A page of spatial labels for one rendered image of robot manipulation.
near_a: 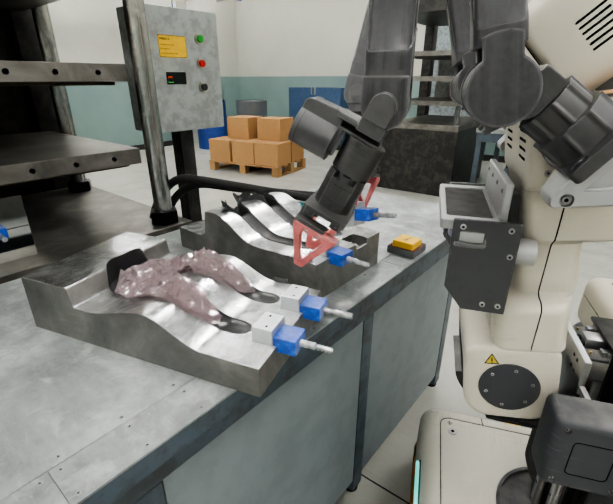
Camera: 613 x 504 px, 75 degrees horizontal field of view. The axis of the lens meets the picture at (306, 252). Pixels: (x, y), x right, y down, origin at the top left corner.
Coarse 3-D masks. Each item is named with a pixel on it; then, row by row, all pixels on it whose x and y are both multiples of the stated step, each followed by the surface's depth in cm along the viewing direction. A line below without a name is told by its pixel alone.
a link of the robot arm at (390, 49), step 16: (384, 0) 46; (400, 0) 45; (416, 0) 46; (384, 16) 46; (400, 16) 46; (416, 16) 47; (368, 32) 49; (384, 32) 47; (400, 32) 46; (368, 48) 48; (384, 48) 47; (400, 48) 47; (368, 64) 48; (384, 64) 47; (400, 64) 47; (368, 80) 48; (384, 80) 48; (400, 80) 47; (368, 96) 49; (400, 96) 48; (400, 112) 49
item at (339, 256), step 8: (336, 248) 88; (344, 248) 88; (328, 256) 87; (336, 256) 86; (344, 256) 85; (352, 256) 88; (336, 264) 86; (344, 264) 86; (360, 264) 84; (368, 264) 83
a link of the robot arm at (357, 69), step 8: (368, 0) 84; (368, 8) 83; (368, 16) 83; (368, 24) 84; (360, 32) 86; (360, 40) 85; (360, 48) 85; (360, 56) 85; (352, 64) 86; (360, 64) 85; (352, 72) 86; (360, 72) 85; (352, 80) 86; (360, 80) 86; (344, 96) 87
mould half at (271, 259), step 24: (216, 216) 101; (264, 216) 107; (192, 240) 112; (216, 240) 105; (240, 240) 98; (264, 240) 98; (264, 264) 95; (288, 264) 89; (312, 264) 85; (312, 288) 87; (336, 288) 93
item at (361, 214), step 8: (360, 208) 93; (368, 208) 93; (376, 208) 93; (352, 216) 93; (360, 216) 92; (368, 216) 91; (376, 216) 92; (384, 216) 90; (392, 216) 89; (352, 224) 94; (360, 224) 96
